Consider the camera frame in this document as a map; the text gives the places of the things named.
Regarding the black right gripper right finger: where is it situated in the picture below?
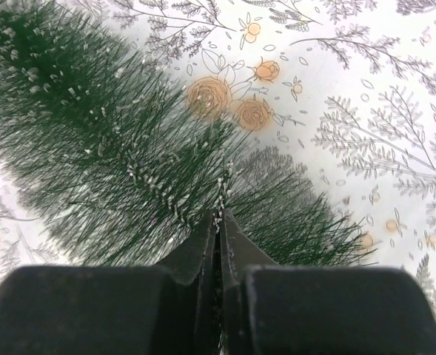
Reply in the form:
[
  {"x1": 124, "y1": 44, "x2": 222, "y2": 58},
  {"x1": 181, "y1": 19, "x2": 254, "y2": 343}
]
[{"x1": 219, "y1": 211, "x2": 436, "y2": 354}]

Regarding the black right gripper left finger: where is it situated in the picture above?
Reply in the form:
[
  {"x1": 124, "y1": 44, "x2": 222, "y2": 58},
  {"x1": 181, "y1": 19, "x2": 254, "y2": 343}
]
[{"x1": 0, "y1": 212, "x2": 218, "y2": 354}]

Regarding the small green christmas tree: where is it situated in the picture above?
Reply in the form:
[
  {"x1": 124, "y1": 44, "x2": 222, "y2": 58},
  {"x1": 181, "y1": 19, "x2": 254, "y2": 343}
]
[{"x1": 0, "y1": 1, "x2": 366, "y2": 266}]

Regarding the floral paper mat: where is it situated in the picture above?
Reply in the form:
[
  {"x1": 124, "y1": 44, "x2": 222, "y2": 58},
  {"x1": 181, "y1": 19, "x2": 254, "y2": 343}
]
[{"x1": 0, "y1": 1, "x2": 436, "y2": 319}]

